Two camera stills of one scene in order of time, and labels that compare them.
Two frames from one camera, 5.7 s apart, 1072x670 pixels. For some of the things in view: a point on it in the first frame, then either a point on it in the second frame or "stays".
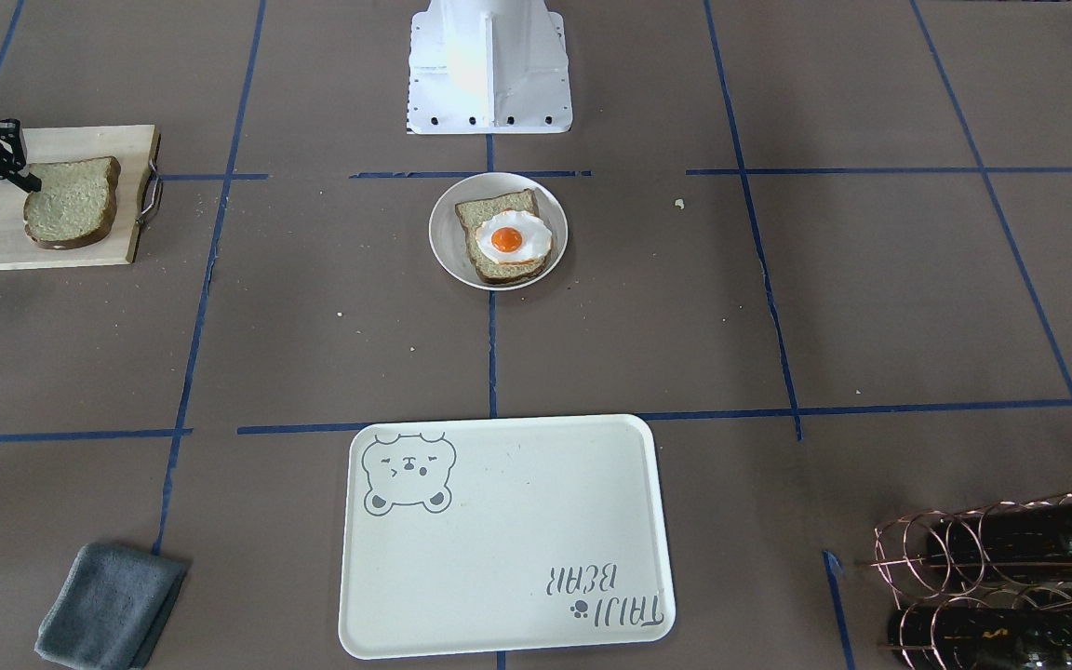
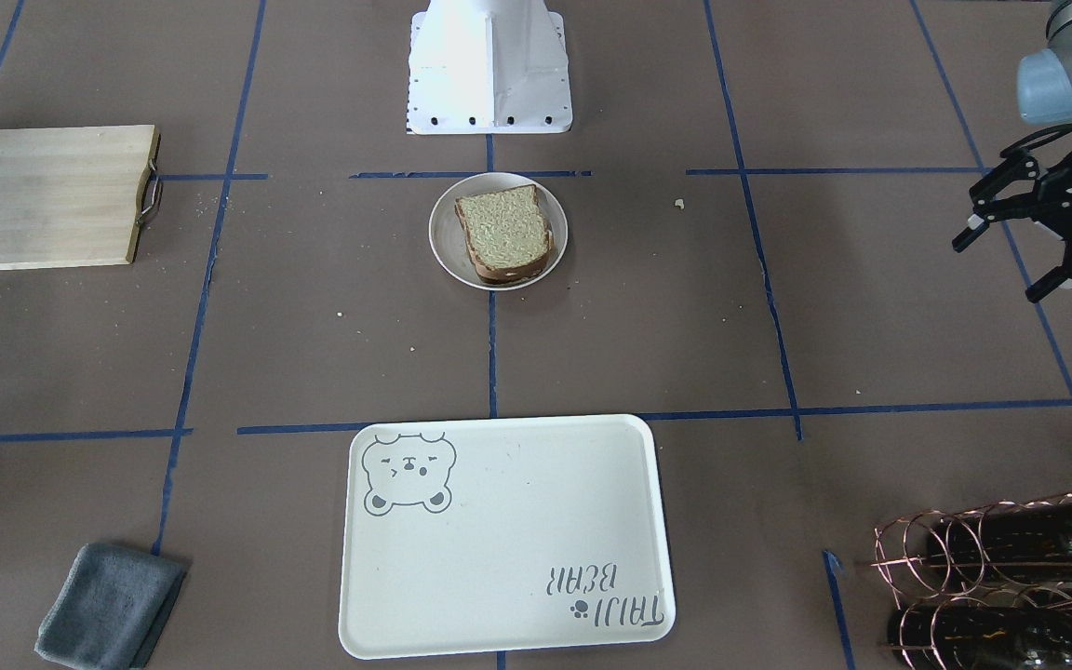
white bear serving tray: [501, 533] stays
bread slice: [75, 205] → [506, 227]
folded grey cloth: [111, 608] stays
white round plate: [448, 235] stays
